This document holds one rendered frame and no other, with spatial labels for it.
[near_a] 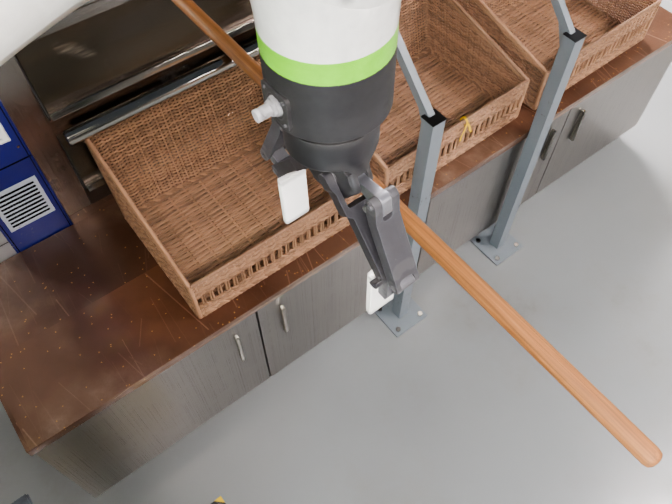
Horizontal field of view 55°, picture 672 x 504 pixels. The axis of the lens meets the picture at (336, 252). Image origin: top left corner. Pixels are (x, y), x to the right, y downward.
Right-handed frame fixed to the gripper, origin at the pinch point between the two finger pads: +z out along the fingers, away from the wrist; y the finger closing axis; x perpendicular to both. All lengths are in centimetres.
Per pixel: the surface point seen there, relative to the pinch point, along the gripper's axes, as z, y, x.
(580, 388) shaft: 28.1, 22.7, 22.6
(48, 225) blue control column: 85, -99, -22
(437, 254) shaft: 28.1, -4.6, 22.3
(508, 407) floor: 149, 5, 63
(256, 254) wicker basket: 77, -51, 14
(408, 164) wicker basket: 79, -50, 62
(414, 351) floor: 148, -29, 52
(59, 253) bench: 88, -92, -24
